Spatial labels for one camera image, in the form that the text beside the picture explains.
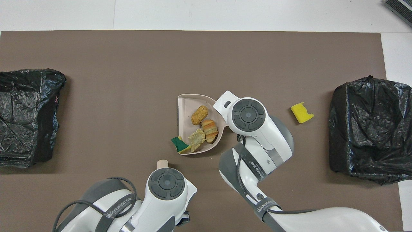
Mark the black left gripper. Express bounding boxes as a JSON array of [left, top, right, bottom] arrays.
[[176, 211, 190, 227]]

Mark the green and yellow sponge piece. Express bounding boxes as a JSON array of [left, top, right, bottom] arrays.
[[171, 136, 192, 154]]

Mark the pale bread piece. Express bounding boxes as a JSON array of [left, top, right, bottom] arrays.
[[188, 129, 206, 153]]

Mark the striped croissant toy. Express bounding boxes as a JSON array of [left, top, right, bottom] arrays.
[[201, 119, 219, 143]]

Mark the brown peanut-shaped bread toy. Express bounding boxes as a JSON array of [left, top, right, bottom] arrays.
[[191, 105, 209, 126]]

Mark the beige plastic dustpan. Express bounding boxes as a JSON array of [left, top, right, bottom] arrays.
[[178, 94, 229, 155]]

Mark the notched yellow sponge piece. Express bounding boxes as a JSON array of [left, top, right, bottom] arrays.
[[290, 102, 315, 124]]

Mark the bin with black bag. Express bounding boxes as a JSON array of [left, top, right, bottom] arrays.
[[0, 68, 67, 169], [328, 75, 412, 186]]

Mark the brown table mat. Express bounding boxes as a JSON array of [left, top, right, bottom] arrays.
[[0, 30, 403, 232]]

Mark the dark left arm cable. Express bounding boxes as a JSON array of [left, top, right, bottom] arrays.
[[51, 177, 138, 232]]

